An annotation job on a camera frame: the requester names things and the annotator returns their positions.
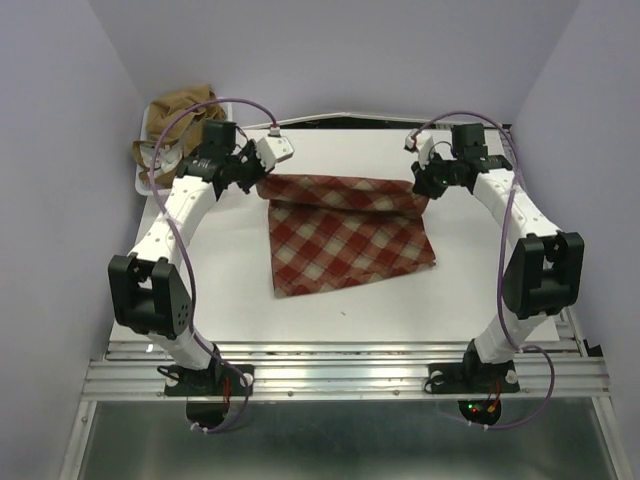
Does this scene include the red plaid skirt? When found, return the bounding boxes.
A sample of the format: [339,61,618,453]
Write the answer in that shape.
[256,174,436,298]

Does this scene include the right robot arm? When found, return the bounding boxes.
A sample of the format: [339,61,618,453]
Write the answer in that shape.
[405,123,585,395]

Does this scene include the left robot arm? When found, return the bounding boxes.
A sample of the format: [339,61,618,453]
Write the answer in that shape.
[108,121,294,396]

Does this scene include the tan brown skirt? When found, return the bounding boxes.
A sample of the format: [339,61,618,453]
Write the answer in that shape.
[131,85,227,191]

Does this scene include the white plastic basket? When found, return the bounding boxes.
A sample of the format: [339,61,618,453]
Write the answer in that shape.
[134,102,236,197]

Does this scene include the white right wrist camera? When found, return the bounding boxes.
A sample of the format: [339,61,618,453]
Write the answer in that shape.
[404,129,435,169]

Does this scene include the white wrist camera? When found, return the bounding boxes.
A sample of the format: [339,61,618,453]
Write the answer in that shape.
[256,127,295,171]
[404,129,435,169]

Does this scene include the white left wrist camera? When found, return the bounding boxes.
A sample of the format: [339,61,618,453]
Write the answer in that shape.
[256,127,295,171]

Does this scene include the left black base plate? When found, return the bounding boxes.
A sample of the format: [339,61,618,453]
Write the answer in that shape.
[156,365,246,397]

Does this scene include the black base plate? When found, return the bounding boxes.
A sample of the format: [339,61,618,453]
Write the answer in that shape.
[423,362,520,398]
[156,365,246,397]

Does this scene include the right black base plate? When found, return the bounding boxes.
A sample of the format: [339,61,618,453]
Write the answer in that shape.
[423,362,520,398]

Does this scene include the aluminium frame rails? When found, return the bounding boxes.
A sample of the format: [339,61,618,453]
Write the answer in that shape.
[57,117,621,480]

